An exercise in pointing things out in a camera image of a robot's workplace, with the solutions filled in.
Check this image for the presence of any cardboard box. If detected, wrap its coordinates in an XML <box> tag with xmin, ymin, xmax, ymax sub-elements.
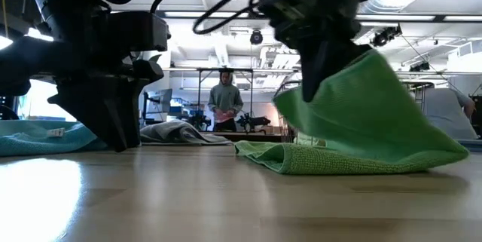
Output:
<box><xmin>261</xmin><ymin>124</ymin><xmax>284</xmax><ymax>136</ymax></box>

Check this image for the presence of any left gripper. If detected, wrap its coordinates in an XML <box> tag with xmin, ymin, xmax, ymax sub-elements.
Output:
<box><xmin>0</xmin><ymin>36</ymin><xmax>165</xmax><ymax>152</ymax></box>

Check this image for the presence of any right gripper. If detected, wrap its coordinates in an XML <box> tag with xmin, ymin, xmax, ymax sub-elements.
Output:
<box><xmin>259</xmin><ymin>0</ymin><xmax>372</xmax><ymax>103</ymax></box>

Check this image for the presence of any small black monitor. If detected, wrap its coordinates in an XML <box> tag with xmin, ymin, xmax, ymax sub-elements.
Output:
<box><xmin>142</xmin><ymin>88</ymin><xmax>173</xmax><ymax>124</ymax></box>

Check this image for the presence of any person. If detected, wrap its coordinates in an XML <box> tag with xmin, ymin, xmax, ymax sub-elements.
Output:
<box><xmin>421</xmin><ymin>87</ymin><xmax>478</xmax><ymax>141</ymax></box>
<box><xmin>207</xmin><ymin>70</ymin><xmax>245</xmax><ymax>133</ymax></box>

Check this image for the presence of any grey microfiber towel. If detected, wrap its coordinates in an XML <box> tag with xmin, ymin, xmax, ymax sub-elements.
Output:
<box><xmin>139</xmin><ymin>119</ymin><xmax>234</xmax><ymax>147</ymax></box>

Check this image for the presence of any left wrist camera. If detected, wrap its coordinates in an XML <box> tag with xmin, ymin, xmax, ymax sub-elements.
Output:
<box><xmin>90</xmin><ymin>11</ymin><xmax>171</xmax><ymax>53</ymax></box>

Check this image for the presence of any blue flat board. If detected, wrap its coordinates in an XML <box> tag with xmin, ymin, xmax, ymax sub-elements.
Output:
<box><xmin>457</xmin><ymin>139</ymin><xmax>482</xmax><ymax>153</ymax></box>

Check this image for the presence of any black equipment box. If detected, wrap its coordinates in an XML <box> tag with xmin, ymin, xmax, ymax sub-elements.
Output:
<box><xmin>468</xmin><ymin>94</ymin><xmax>482</xmax><ymax>137</ymax></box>

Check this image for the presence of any green microfiber towel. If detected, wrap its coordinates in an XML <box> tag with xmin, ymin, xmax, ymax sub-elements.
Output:
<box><xmin>233</xmin><ymin>48</ymin><xmax>470</xmax><ymax>176</ymax></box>

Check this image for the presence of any teal microfiber towel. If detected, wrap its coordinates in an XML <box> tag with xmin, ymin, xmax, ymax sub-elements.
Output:
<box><xmin>0</xmin><ymin>119</ymin><xmax>108</xmax><ymax>157</ymax></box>

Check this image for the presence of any black hanging spotlight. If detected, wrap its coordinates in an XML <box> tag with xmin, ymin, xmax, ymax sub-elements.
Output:
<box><xmin>249</xmin><ymin>29</ymin><xmax>264</xmax><ymax>46</ymax></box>

